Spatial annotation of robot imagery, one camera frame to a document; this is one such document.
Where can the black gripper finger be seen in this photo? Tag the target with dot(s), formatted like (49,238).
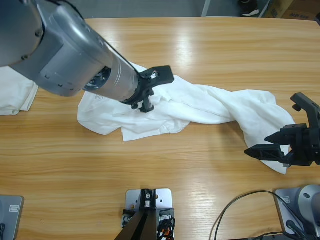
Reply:
(161,75)
(306,105)
(146,105)
(265,152)

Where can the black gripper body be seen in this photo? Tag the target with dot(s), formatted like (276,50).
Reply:
(302,145)
(140,90)

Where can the white Unitree T-shirt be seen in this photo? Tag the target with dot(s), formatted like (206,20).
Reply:
(15,92)
(200,107)

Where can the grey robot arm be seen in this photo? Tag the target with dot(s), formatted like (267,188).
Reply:
(60,45)

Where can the brown cardboard box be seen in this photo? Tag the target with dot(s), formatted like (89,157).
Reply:
(295,7)

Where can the black white shoe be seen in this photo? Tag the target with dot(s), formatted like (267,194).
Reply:
(247,9)

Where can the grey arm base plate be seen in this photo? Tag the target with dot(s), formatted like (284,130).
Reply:
(10,217)
(295,210)

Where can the white metal post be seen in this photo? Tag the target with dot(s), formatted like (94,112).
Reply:
(206,7)

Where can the white block with dark post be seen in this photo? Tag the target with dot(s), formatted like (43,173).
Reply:
(148,215)

